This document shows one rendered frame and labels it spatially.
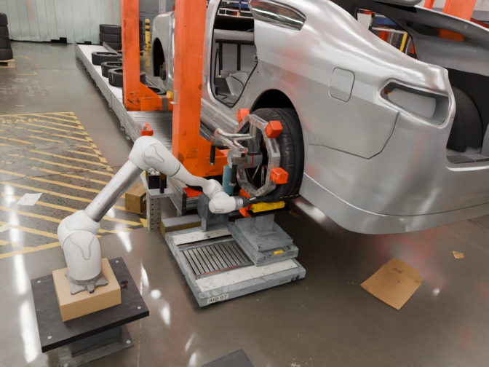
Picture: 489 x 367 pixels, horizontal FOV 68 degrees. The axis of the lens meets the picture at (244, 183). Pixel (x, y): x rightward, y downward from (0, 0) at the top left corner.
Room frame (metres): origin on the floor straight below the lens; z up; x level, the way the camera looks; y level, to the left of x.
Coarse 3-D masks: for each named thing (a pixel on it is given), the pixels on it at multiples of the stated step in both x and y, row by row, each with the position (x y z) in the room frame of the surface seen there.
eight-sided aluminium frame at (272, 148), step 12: (252, 120) 2.37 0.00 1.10; (264, 120) 2.34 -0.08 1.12; (240, 132) 2.54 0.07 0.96; (264, 132) 2.22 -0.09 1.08; (240, 144) 2.56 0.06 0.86; (276, 144) 2.18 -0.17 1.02; (276, 156) 2.12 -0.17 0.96; (240, 180) 2.43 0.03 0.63; (252, 192) 2.27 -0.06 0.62; (264, 192) 2.16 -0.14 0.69
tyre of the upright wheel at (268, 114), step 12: (264, 108) 2.43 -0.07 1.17; (276, 108) 2.47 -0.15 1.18; (288, 108) 2.49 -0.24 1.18; (276, 120) 2.28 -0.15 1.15; (288, 120) 2.30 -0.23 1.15; (288, 132) 2.22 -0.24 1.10; (300, 132) 2.26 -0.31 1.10; (288, 144) 2.16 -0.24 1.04; (300, 144) 2.20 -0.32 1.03; (288, 156) 2.12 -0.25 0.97; (300, 156) 2.17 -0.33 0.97; (288, 168) 2.11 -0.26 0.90; (300, 168) 2.15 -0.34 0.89; (288, 180) 2.11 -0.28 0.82; (300, 180) 2.16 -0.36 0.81; (276, 192) 2.16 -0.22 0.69; (288, 192) 2.16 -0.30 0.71
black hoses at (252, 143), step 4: (248, 140) 2.15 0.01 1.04; (252, 140) 2.15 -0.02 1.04; (256, 140) 2.16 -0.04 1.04; (248, 144) 2.11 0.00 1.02; (252, 144) 2.13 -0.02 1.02; (256, 144) 2.14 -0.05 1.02; (260, 144) 2.30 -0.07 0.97; (248, 148) 2.10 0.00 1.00; (252, 148) 2.12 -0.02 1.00; (256, 148) 2.13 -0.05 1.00; (248, 152) 2.09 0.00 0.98; (252, 152) 2.09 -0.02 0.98; (256, 152) 2.11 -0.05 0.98; (260, 152) 2.12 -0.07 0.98
